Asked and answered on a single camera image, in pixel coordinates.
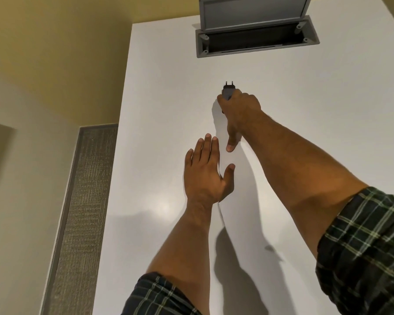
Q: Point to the person's left little finger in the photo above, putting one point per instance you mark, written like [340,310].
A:
[189,158]

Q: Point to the person's right forearm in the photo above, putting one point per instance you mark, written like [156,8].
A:
[298,167]

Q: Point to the grey textured panel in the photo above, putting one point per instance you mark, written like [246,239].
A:
[80,219]

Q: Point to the person's left middle finger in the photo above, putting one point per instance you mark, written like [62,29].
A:
[207,149]

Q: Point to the person's right hand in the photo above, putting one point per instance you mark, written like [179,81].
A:
[241,109]

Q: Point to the person's left forearm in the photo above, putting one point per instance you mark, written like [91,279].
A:
[184,246]

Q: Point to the person's left hand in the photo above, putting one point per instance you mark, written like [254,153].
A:
[203,180]

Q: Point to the grey socket box lid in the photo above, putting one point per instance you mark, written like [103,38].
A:
[252,11]

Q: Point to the grey desk socket box frame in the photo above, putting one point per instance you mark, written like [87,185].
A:
[254,39]

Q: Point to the person's right thumb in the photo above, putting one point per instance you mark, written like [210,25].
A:
[233,139]

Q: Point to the person's left thumb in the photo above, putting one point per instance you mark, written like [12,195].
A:
[229,177]

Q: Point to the green plaid shirt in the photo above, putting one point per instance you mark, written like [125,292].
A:
[364,252]

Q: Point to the black plug charger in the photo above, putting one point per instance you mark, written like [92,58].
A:
[228,91]

